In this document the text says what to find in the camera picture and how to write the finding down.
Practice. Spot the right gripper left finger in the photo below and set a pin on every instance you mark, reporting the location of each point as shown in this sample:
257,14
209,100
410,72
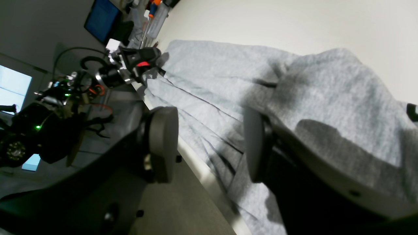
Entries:
102,198

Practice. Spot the grey T-shirt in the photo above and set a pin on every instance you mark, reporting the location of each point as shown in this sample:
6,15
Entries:
331,101

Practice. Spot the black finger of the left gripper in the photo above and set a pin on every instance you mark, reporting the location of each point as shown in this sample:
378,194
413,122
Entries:
138,61

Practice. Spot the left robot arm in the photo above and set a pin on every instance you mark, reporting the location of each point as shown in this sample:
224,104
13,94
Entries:
52,124

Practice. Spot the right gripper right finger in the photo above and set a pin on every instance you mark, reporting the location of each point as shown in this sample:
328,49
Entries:
314,197

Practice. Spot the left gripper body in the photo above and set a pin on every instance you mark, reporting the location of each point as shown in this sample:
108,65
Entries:
112,74

